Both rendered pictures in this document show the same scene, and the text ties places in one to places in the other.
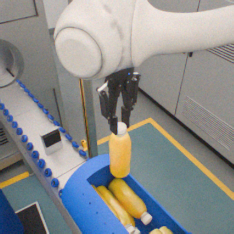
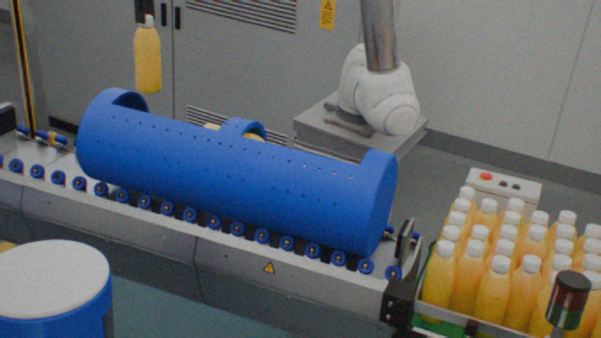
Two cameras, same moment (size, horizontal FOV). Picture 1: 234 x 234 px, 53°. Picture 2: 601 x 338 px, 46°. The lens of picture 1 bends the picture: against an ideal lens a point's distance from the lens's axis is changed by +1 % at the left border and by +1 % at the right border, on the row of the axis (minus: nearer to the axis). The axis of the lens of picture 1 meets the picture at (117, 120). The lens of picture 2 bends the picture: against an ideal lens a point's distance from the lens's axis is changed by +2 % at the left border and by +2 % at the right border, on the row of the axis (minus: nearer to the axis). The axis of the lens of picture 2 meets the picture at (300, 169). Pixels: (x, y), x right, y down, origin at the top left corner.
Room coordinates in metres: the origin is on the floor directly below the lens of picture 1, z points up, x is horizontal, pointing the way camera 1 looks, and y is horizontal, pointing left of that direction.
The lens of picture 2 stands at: (-1.36, 0.61, 2.04)
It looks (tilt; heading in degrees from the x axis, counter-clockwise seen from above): 28 degrees down; 328
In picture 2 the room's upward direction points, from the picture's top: 5 degrees clockwise
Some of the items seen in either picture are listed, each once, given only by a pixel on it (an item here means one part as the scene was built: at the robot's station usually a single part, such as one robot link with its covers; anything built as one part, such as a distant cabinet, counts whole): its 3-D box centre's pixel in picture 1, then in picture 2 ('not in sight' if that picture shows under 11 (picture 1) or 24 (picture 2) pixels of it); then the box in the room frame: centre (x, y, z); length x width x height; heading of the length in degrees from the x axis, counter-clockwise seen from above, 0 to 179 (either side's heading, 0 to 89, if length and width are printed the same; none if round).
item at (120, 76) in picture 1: (119, 74); not in sight; (0.52, 0.00, 1.63); 0.08 x 0.07 x 0.09; 129
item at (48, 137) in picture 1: (52, 141); (2, 130); (0.87, 0.35, 1.00); 0.10 x 0.04 x 0.15; 129
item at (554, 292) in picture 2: not in sight; (570, 291); (-0.69, -0.44, 1.23); 0.06 x 0.06 x 0.04
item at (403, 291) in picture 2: not in sight; (398, 304); (-0.33, -0.35, 0.95); 0.10 x 0.07 x 0.10; 129
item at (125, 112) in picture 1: (125, 117); (148, 6); (0.53, -0.02, 1.48); 0.03 x 0.01 x 0.07; 39
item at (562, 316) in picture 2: not in sight; (564, 309); (-0.69, -0.44, 1.18); 0.06 x 0.06 x 0.05
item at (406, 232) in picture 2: not in sight; (402, 245); (-0.17, -0.48, 0.99); 0.10 x 0.02 x 0.12; 129
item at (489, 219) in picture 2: not in sight; (481, 238); (-0.24, -0.69, 1.00); 0.07 x 0.07 x 0.20
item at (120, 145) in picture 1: (120, 151); (148, 56); (0.51, -0.01, 1.34); 0.07 x 0.07 x 0.20
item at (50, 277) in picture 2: not in sight; (44, 276); (0.02, 0.41, 1.03); 0.28 x 0.28 x 0.01
